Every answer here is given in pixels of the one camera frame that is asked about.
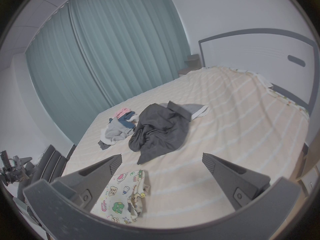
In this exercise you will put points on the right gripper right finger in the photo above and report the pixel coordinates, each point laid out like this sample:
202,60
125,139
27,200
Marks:
240,184

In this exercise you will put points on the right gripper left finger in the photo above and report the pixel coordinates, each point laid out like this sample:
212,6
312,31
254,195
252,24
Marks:
85,184

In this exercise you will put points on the white printed pyjama top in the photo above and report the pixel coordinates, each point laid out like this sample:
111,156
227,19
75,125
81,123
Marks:
120,199

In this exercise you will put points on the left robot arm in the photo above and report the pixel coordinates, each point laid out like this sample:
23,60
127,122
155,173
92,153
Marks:
12,169

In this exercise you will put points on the bed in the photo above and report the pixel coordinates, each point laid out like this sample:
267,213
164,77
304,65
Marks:
237,124

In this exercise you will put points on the pile of clothes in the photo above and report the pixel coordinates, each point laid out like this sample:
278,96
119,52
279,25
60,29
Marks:
117,129

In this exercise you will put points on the wooden white drawer cabinet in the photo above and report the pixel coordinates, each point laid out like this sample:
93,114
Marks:
311,174

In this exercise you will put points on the grey garment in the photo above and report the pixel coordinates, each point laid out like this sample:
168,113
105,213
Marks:
197,109

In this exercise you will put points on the black garment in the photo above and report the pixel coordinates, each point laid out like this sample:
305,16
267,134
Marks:
160,129

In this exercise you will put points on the blue-green curtain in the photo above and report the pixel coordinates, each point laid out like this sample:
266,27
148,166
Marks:
125,46
62,84

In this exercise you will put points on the grey bedside table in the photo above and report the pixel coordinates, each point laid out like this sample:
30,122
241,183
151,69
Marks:
191,64

